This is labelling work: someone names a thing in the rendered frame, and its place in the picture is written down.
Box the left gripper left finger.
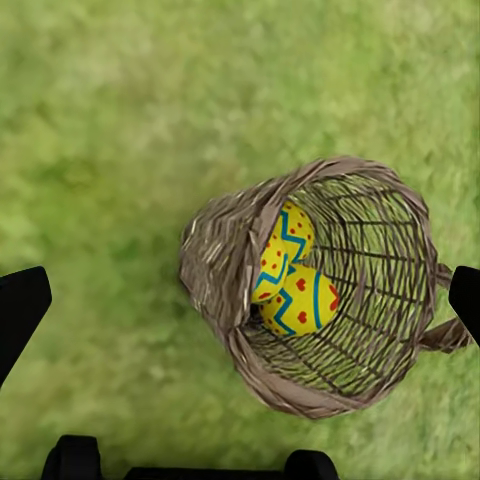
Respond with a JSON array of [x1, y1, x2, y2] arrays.
[[0, 266, 52, 386]]

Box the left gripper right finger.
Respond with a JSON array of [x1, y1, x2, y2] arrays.
[[448, 266, 480, 346]]

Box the wicker basket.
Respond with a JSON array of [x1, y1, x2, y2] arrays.
[[178, 154, 474, 424]]

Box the easter egg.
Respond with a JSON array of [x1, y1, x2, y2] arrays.
[[257, 262, 340, 339], [244, 178, 355, 388], [252, 231, 289, 306]]

